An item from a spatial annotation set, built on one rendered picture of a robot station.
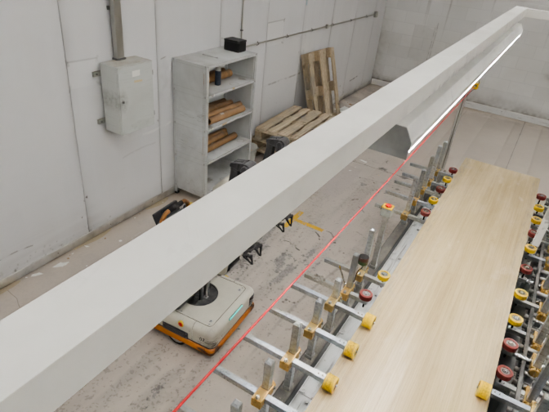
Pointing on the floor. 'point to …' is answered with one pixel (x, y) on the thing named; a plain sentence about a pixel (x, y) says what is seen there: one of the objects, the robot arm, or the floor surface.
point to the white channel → (203, 242)
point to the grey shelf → (187, 100)
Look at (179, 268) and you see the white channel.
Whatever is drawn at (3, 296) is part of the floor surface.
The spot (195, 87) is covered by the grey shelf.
